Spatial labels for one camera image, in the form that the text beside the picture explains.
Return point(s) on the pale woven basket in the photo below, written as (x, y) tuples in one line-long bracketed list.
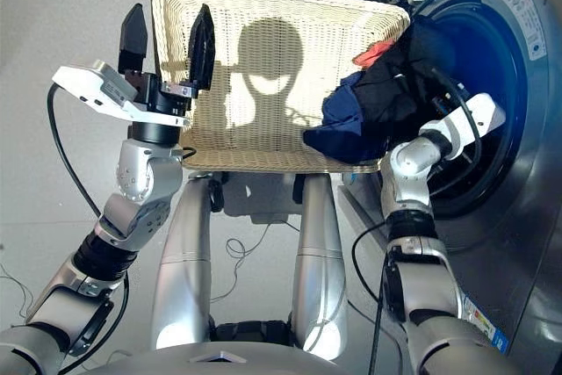
[(272, 2)]

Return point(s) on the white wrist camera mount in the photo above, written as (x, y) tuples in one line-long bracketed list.
[(88, 81), (478, 118)]

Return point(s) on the blue garment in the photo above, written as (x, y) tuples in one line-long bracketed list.
[(342, 124)]

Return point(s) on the grey washing machine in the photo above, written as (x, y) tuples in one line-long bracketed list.
[(535, 151)]

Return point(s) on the colourful energy label sticker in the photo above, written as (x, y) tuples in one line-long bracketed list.
[(485, 322)]

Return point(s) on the silver robot torso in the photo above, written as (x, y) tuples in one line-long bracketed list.
[(175, 362)]

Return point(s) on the red garment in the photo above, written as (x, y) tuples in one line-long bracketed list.
[(373, 53)]

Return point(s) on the white warning label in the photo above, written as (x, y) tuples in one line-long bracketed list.
[(520, 15)]

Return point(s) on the black garment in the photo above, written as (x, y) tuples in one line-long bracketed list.
[(395, 85)]

